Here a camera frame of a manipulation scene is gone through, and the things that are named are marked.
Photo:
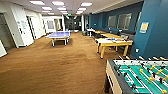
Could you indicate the grey trash bin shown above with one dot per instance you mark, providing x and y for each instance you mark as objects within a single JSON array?
[{"x": 84, "y": 33}]

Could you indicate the yellow wooden table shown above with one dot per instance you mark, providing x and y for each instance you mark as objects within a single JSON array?
[
  {"x": 98, "y": 32},
  {"x": 110, "y": 35}
]

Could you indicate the blue ping pong table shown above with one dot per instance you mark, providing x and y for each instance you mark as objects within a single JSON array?
[{"x": 59, "y": 35}]

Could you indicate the yellow air hockey table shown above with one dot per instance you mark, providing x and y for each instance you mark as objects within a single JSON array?
[{"x": 113, "y": 43}]

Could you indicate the interior glass window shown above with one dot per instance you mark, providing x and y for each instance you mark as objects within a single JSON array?
[
  {"x": 112, "y": 22},
  {"x": 125, "y": 21},
  {"x": 138, "y": 20}
]

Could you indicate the white pillar outlet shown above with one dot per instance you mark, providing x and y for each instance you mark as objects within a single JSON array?
[{"x": 136, "y": 50}]

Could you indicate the white hallway door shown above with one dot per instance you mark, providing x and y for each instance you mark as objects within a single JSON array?
[{"x": 33, "y": 28}]

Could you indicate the green foosball table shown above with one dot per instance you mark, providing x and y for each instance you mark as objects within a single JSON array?
[{"x": 140, "y": 75}]

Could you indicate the yellow framed pillar notice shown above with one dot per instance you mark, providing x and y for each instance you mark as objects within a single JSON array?
[{"x": 144, "y": 27}]

